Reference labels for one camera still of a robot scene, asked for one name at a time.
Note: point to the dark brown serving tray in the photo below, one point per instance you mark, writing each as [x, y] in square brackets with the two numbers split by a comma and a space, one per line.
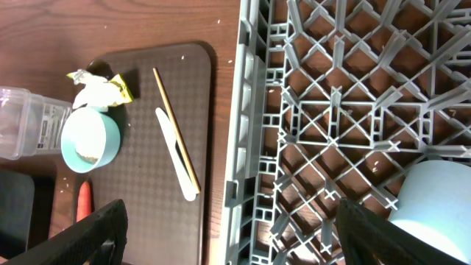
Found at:
[163, 227]

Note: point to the grey dishwasher rack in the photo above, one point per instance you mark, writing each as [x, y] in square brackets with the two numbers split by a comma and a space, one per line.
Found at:
[333, 99]

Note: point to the light blue rice bowl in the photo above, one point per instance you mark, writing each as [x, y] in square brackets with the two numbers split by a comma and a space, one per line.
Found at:
[89, 140]

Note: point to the wooden chopstick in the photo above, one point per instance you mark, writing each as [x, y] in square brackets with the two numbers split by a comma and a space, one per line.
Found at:
[179, 138]

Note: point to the black waste tray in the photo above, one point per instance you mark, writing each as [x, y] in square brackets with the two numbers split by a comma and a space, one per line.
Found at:
[17, 197]

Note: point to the orange carrot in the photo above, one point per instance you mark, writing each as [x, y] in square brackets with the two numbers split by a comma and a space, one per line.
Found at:
[84, 201]

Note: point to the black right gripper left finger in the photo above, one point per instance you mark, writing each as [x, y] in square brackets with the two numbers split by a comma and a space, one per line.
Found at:
[99, 238]

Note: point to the crumpled yellow foil wrapper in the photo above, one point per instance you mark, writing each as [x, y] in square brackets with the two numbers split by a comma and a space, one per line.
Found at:
[99, 92]

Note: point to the clear plastic bin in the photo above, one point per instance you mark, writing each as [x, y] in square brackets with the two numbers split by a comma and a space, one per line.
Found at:
[31, 124]

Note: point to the light blue plastic knife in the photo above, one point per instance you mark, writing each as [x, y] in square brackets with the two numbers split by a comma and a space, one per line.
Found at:
[166, 126]

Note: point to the light blue plastic cup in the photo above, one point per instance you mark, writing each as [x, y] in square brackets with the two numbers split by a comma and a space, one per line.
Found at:
[434, 206]

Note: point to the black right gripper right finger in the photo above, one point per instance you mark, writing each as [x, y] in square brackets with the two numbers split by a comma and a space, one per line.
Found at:
[367, 239]

